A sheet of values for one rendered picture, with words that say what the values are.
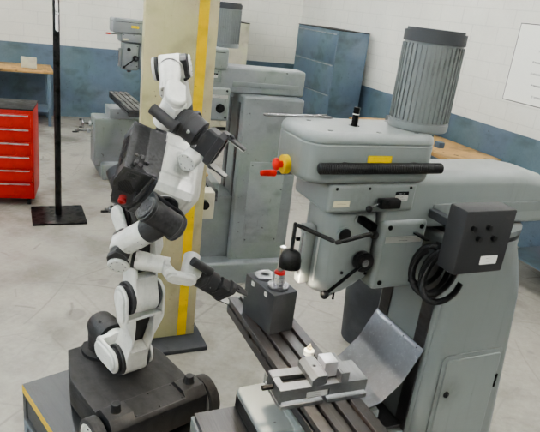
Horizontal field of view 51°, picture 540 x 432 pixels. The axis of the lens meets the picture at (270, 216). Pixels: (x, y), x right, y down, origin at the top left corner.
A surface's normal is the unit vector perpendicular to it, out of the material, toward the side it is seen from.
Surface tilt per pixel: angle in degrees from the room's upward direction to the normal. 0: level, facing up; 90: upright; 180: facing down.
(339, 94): 90
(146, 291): 75
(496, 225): 90
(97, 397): 0
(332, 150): 90
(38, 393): 0
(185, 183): 46
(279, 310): 90
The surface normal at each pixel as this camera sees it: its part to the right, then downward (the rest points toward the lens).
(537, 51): -0.91, 0.04
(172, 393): 0.11, -0.93
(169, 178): 0.54, -0.41
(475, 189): 0.39, 0.36
